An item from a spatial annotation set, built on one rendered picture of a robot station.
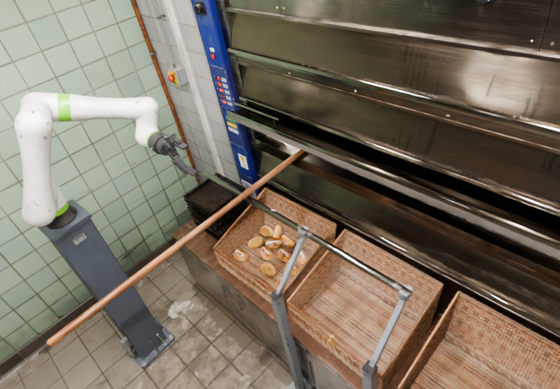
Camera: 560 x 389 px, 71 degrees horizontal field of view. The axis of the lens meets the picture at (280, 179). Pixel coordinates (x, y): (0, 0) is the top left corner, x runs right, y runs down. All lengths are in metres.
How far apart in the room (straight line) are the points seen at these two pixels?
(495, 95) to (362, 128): 0.54
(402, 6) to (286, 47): 0.56
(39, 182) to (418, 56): 1.50
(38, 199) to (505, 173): 1.74
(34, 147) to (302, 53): 1.10
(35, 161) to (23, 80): 0.89
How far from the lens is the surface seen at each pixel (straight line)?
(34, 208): 1.90
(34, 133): 1.72
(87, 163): 2.83
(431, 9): 1.34
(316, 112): 1.78
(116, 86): 2.76
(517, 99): 1.31
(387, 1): 1.41
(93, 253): 2.27
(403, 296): 1.48
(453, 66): 1.36
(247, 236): 2.49
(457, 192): 1.51
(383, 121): 1.59
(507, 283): 1.79
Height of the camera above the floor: 2.39
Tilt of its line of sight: 39 degrees down
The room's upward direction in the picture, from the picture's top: 11 degrees counter-clockwise
